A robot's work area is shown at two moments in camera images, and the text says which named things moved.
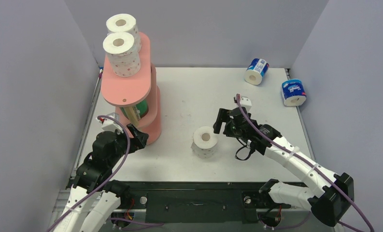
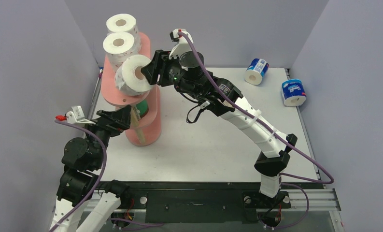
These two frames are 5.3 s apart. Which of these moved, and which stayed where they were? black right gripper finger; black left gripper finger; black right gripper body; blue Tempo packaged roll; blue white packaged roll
Moved: black right gripper body; black right gripper finger; black left gripper finger
Stayed: blue Tempo packaged roll; blue white packaged roll
